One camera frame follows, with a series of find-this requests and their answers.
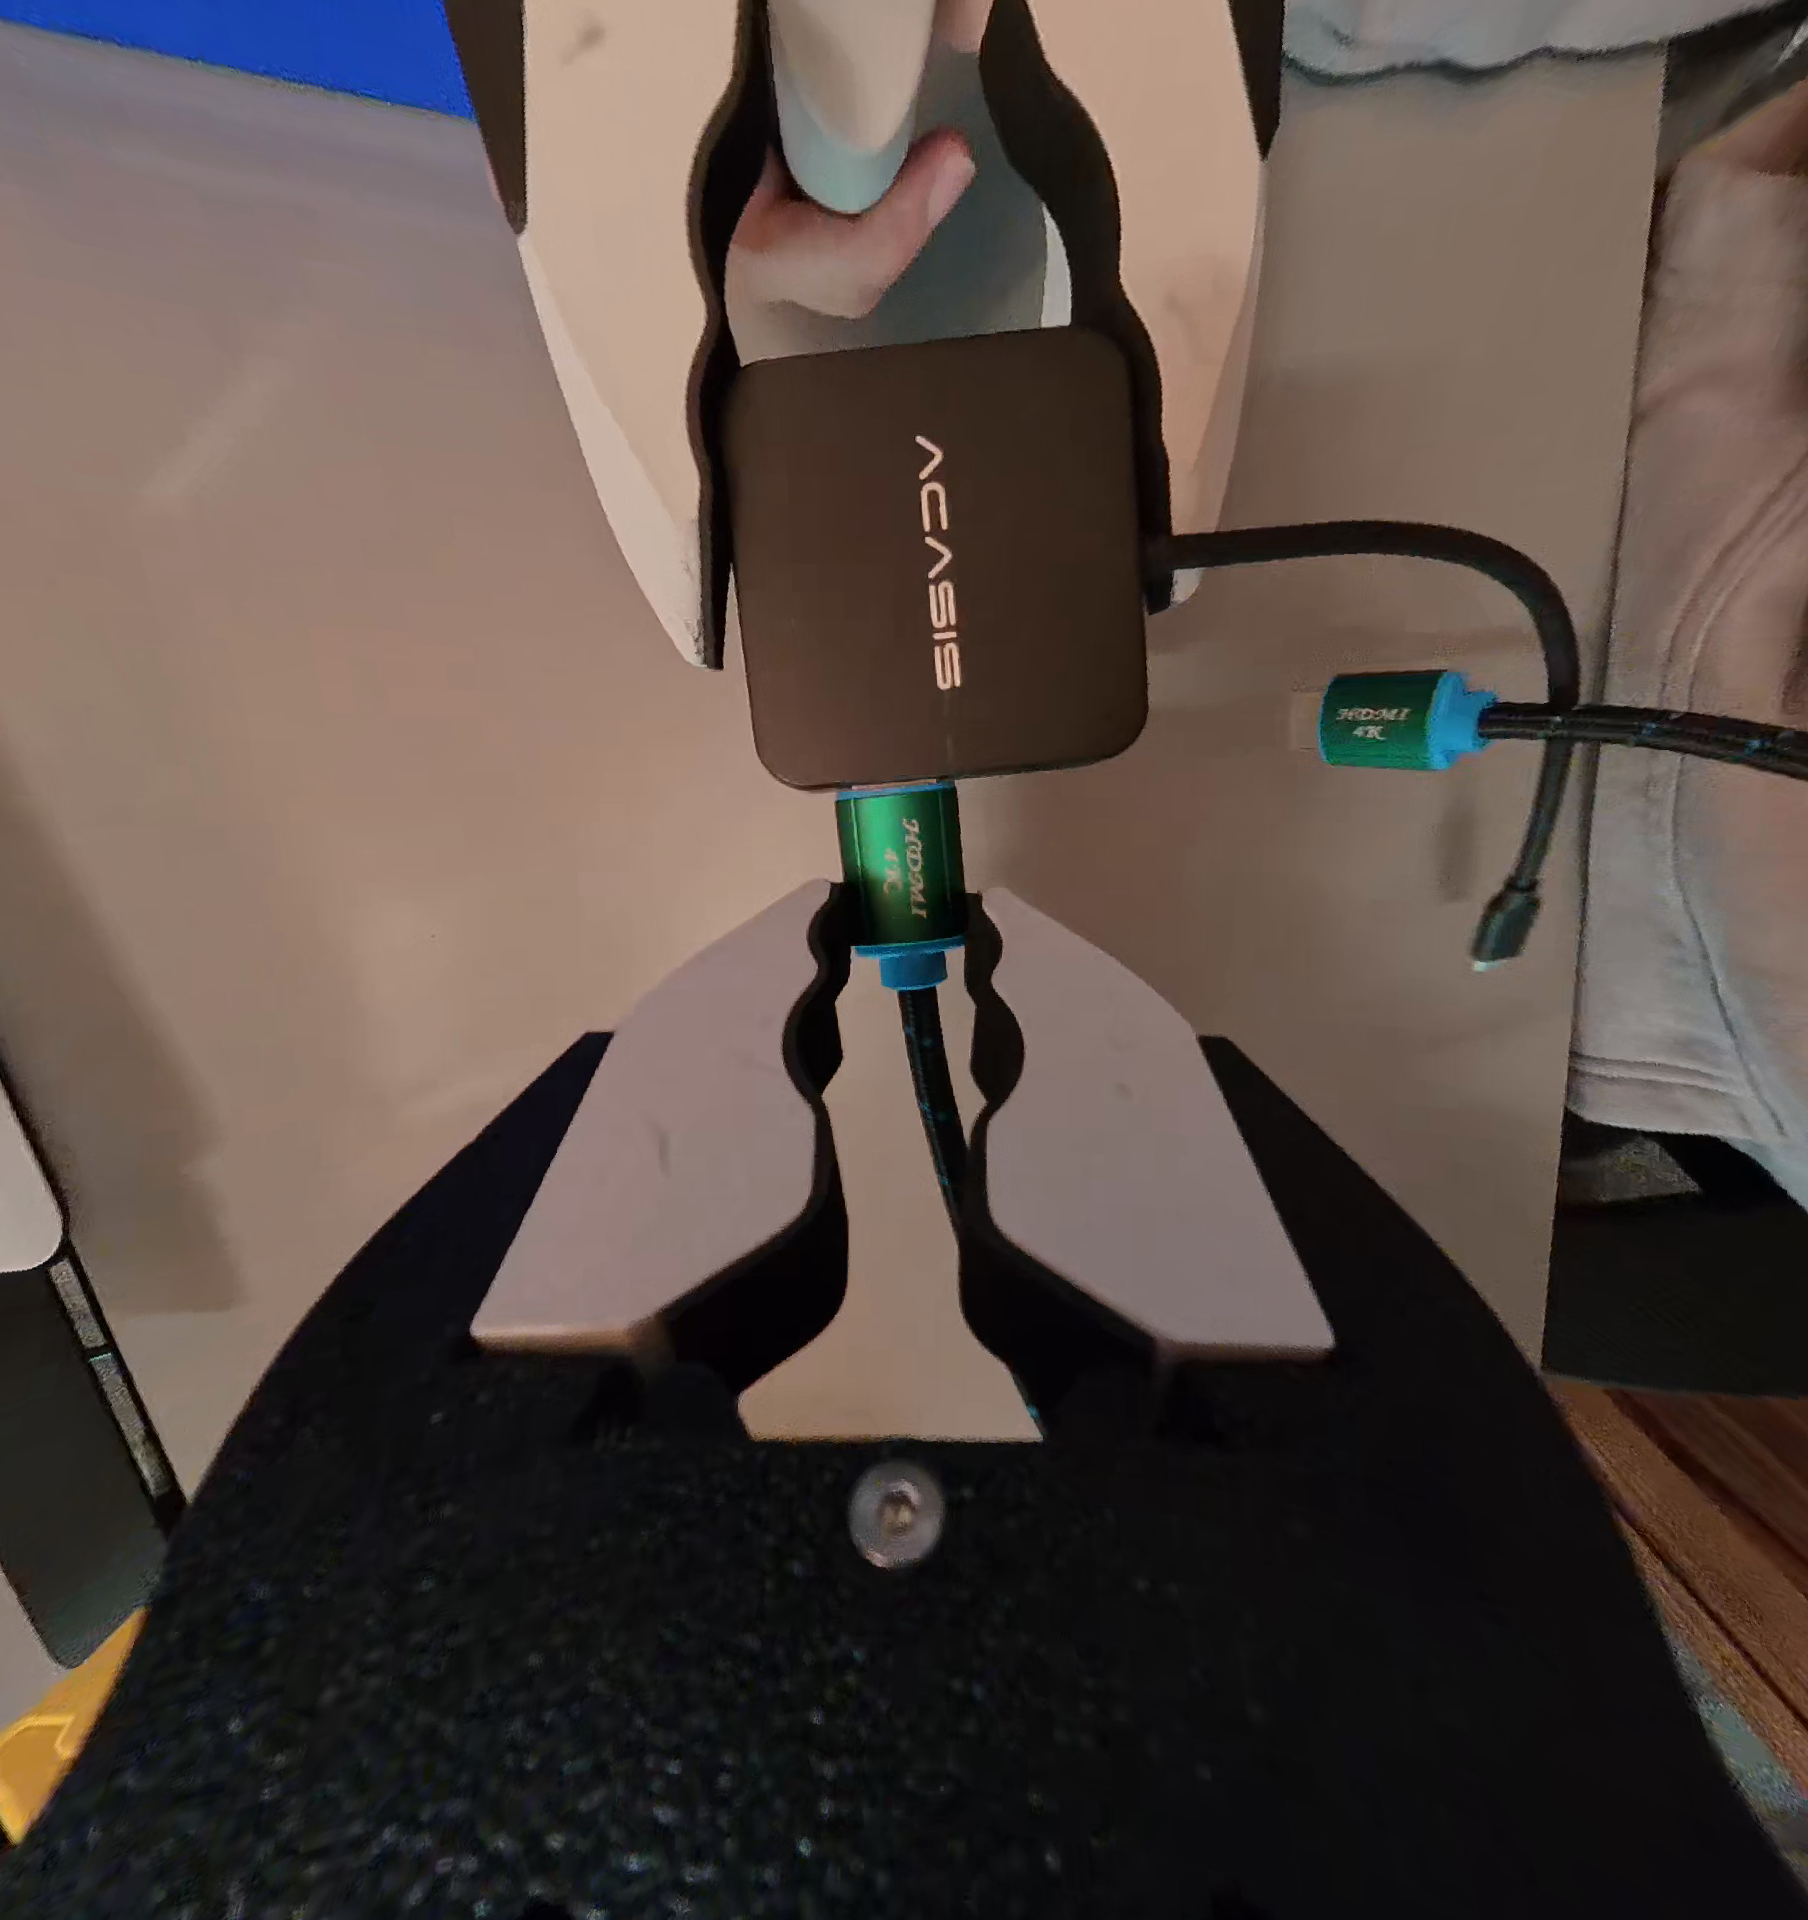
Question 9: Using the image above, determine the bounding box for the person's grey sweatshirt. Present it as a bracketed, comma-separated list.
[1278, 0, 1671, 79]

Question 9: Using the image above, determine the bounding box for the black square hub adapter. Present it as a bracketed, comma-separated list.
[721, 326, 1157, 792]

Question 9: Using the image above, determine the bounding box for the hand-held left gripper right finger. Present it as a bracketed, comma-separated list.
[960, 885, 1341, 1414]

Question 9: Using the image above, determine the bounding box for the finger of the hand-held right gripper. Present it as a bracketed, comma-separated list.
[979, 0, 1284, 608]
[446, 0, 789, 672]

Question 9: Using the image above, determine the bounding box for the blue plastic bin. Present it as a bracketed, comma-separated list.
[0, 0, 474, 119]

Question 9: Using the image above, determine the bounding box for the thin black hub cable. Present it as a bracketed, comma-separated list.
[1152, 521, 1582, 975]

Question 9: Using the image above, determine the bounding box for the yellow plastic bin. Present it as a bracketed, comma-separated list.
[0, 1609, 150, 1844]

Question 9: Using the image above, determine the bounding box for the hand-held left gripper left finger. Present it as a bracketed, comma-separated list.
[468, 876, 855, 1377]

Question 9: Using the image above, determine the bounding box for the person's right hand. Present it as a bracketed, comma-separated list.
[730, 129, 983, 365]

